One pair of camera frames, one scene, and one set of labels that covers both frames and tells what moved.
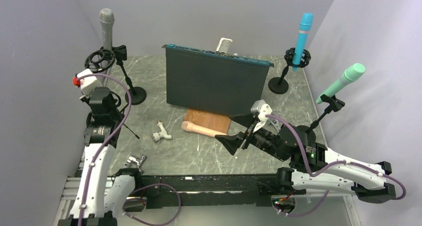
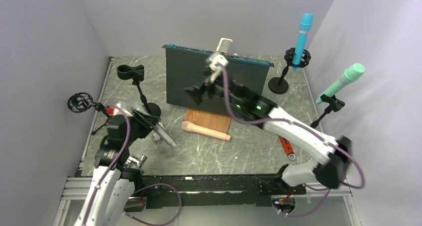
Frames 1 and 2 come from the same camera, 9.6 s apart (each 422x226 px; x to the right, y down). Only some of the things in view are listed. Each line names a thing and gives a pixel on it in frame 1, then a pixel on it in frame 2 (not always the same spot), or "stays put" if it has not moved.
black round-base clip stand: (136, 95) -> (136, 73)
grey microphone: (107, 18) -> (160, 131)
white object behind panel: (224, 45) stays put
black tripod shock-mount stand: (100, 60) -> (79, 102)
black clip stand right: (335, 105) stays put
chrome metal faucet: (138, 162) stays put
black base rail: (216, 190) stays put
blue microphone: (305, 21) stays put
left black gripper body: (117, 115) -> (139, 126)
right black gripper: (232, 142) -> (196, 94)
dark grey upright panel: (213, 80) stays put
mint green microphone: (351, 73) stays put
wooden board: (207, 119) stays put
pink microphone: (189, 126) stays put
